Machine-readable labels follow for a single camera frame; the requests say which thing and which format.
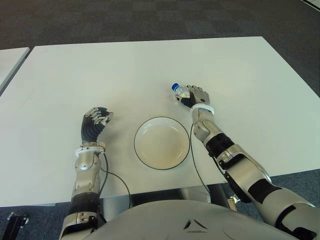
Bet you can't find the black stand foot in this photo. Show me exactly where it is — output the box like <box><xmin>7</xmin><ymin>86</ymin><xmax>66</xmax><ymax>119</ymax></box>
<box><xmin>6</xmin><ymin>211</ymin><xmax>31</xmax><ymax>240</ymax></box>

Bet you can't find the black table leg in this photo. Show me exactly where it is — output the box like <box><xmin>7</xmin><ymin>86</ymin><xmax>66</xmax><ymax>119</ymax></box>
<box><xmin>209</xmin><ymin>183</ymin><xmax>230</xmax><ymax>209</ymax></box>

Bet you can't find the clear water bottle blue cap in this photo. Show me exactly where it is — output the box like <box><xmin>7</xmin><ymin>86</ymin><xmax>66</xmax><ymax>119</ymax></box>
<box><xmin>170</xmin><ymin>82</ymin><xmax>192</xmax><ymax>103</ymax></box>

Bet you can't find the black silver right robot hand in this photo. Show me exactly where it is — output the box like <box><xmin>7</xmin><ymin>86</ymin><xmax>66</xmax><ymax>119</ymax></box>
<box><xmin>179</xmin><ymin>84</ymin><xmax>211</xmax><ymax>109</ymax></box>

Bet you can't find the white plate black rim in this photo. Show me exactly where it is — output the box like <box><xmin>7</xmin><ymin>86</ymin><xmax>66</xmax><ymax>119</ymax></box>
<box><xmin>133</xmin><ymin>116</ymin><xmax>191</xmax><ymax>171</ymax></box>

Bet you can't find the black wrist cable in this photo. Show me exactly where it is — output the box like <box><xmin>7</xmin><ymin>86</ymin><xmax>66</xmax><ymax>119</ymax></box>
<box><xmin>98</xmin><ymin>152</ymin><xmax>131</xmax><ymax>216</ymax></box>
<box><xmin>189</xmin><ymin>122</ymin><xmax>211</xmax><ymax>195</ymax></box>

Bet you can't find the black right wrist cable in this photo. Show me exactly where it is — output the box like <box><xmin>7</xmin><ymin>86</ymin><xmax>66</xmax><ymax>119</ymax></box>
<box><xmin>189</xmin><ymin>122</ymin><xmax>211</xmax><ymax>195</ymax></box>

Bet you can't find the white neighbouring table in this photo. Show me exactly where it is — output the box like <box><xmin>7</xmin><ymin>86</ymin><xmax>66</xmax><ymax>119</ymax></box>
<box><xmin>0</xmin><ymin>47</ymin><xmax>31</xmax><ymax>97</ymax></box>

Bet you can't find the grey robot torso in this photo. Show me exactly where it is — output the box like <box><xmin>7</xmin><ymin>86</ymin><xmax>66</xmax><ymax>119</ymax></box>
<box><xmin>82</xmin><ymin>199</ymin><xmax>283</xmax><ymax>240</ymax></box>

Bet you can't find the metal floor bracket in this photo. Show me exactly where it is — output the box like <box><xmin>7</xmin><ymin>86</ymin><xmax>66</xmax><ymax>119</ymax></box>
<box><xmin>227</xmin><ymin>195</ymin><xmax>241</xmax><ymax>211</ymax></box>

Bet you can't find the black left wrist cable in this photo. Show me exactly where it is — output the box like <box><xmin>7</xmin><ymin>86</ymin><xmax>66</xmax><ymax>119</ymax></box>
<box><xmin>98</xmin><ymin>152</ymin><xmax>131</xmax><ymax>216</ymax></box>

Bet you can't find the silver robot waist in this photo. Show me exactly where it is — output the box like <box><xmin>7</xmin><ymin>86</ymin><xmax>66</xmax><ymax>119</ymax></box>
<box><xmin>174</xmin><ymin>186</ymin><xmax>211</xmax><ymax>203</ymax></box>

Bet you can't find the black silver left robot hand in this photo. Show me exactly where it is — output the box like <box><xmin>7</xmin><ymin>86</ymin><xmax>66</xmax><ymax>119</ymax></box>
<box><xmin>81</xmin><ymin>106</ymin><xmax>115</xmax><ymax>147</ymax></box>

